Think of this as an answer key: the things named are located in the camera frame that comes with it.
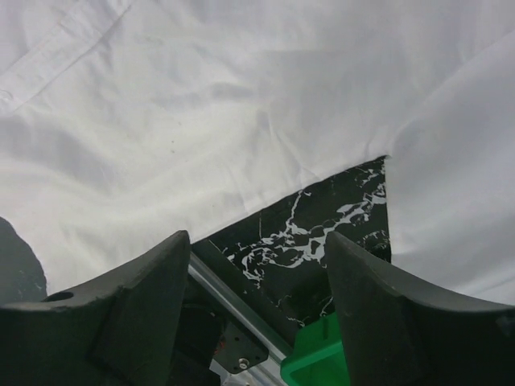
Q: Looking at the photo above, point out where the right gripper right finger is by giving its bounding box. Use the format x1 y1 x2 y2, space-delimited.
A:
325 232 514 385

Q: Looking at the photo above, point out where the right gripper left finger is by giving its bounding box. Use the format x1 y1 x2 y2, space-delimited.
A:
39 229 192 386

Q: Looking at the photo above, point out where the white button-up shirt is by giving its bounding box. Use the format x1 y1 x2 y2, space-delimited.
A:
1 1 514 304

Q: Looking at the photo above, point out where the green plastic tray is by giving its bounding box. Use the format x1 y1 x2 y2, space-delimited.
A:
280 313 351 386

